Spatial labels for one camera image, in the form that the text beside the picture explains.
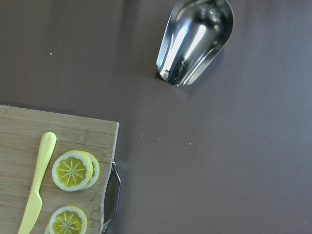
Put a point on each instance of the lemon slice top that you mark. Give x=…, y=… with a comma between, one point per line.
x=72, y=171

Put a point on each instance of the single lemon slice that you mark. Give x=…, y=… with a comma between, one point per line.
x=68, y=220

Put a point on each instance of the bamboo cutting board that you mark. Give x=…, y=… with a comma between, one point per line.
x=20, y=134

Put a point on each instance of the lemon slice underneath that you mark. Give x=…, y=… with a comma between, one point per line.
x=96, y=170

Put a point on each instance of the yellow plastic knife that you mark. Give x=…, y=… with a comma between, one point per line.
x=34, y=202

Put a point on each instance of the steel metal scoop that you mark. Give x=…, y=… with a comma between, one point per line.
x=195, y=33

